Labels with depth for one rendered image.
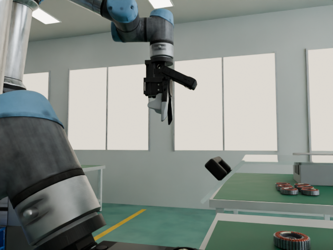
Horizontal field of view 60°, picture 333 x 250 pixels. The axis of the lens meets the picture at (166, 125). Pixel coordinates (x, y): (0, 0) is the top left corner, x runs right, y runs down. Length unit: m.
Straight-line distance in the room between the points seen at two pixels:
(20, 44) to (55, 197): 0.79
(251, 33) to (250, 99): 1.12
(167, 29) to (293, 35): 4.49
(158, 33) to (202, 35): 4.49
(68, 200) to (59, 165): 0.04
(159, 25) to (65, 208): 0.72
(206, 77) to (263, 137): 1.40
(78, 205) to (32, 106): 0.11
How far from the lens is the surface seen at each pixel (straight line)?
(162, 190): 5.28
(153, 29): 0.93
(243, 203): 1.86
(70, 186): 0.30
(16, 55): 1.03
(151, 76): 0.90
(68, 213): 0.29
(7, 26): 0.50
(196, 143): 5.06
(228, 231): 1.22
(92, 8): 0.86
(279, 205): 1.87
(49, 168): 0.30
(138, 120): 5.39
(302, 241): 1.07
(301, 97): 5.10
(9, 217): 0.78
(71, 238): 0.29
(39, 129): 0.31
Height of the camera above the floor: 1.08
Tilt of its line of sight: 4 degrees up
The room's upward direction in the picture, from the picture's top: straight up
